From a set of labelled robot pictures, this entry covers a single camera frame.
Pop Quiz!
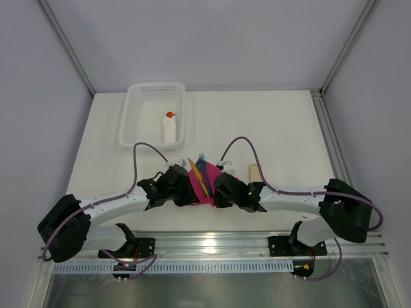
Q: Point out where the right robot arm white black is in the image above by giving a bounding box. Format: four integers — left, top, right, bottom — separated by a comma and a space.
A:
213, 173, 372, 255

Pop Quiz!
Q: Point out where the beige wooden utensil tray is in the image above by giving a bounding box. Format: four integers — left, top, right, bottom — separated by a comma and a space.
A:
249, 164, 263, 182

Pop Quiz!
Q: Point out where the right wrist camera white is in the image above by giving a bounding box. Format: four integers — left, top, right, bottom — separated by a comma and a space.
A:
216, 160, 237, 176

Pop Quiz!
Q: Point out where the left controller board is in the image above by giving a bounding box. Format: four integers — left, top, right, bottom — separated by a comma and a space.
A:
112, 262, 142, 282

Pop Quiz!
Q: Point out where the right controller board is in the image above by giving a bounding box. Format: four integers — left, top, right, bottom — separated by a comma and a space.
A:
291, 260, 315, 280

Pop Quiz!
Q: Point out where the aluminium frame post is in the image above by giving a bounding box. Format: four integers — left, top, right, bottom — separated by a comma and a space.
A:
35, 0, 96, 98
320, 0, 380, 96

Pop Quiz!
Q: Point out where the white rolled napkin bundle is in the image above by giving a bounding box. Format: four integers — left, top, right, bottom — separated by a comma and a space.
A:
162, 115, 177, 143

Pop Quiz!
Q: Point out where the aluminium front rail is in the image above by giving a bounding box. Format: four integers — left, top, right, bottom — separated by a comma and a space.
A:
38, 231, 389, 261

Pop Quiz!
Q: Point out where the controller board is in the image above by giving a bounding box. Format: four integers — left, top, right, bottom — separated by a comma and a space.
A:
112, 262, 142, 282
291, 260, 315, 280

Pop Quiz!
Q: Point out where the left aluminium frame post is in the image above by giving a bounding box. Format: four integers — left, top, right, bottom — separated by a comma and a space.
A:
35, 0, 96, 98

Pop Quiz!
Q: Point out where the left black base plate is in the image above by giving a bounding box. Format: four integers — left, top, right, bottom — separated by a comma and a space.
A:
107, 237, 155, 259

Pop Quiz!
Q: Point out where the right aluminium frame post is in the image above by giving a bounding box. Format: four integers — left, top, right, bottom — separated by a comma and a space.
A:
320, 0, 380, 96

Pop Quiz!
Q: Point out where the right aluminium side rail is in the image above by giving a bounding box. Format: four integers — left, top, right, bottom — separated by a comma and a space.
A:
309, 89, 367, 232

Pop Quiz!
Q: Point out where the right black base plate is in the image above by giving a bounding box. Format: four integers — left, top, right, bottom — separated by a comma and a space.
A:
268, 235, 328, 257

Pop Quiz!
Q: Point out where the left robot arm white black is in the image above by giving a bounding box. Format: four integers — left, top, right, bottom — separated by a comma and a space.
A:
37, 165, 199, 263

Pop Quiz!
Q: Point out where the pink paper napkin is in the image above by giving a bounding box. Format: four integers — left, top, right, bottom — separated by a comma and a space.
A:
188, 160, 236, 207

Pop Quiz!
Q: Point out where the white slotted cable duct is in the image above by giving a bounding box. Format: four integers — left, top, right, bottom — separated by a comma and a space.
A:
53, 260, 292, 275

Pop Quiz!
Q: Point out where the white plastic basket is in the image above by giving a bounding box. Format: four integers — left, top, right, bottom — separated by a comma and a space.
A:
118, 82, 186, 151

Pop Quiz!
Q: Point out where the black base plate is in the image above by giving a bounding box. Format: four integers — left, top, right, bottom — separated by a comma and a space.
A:
107, 237, 155, 259
268, 235, 328, 257

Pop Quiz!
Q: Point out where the gold metal knife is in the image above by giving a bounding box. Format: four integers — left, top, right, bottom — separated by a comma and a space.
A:
188, 158, 209, 197

